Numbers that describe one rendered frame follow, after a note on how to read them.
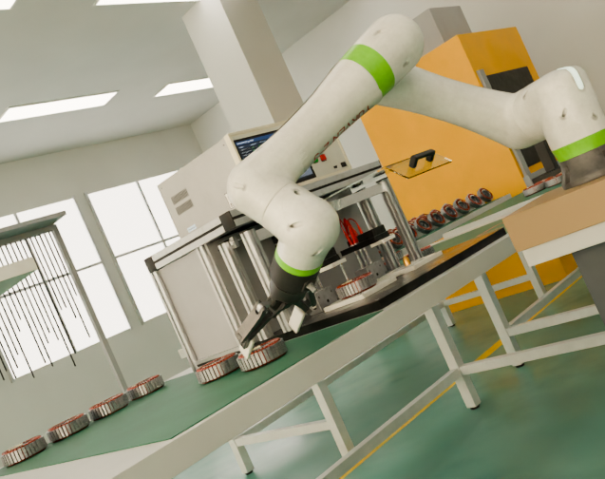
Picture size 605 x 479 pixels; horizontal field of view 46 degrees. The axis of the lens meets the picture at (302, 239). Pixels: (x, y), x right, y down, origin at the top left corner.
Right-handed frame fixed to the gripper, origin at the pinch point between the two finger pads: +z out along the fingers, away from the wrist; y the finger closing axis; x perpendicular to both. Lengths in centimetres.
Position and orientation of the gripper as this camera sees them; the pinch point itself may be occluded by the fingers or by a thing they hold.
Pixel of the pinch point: (270, 337)
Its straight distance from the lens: 156.1
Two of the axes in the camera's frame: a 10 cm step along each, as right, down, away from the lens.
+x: -6.1, -6.6, 4.3
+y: 7.5, -3.3, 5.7
